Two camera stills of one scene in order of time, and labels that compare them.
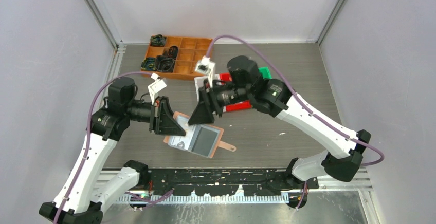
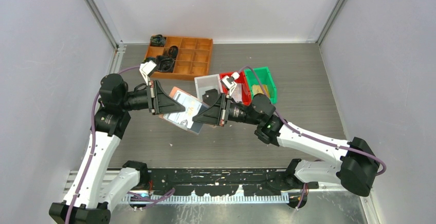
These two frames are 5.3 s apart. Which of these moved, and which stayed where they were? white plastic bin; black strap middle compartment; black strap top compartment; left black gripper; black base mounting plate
Moved: left black gripper
Stayed: black strap top compartment; black base mounting plate; black strap middle compartment; white plastic bin
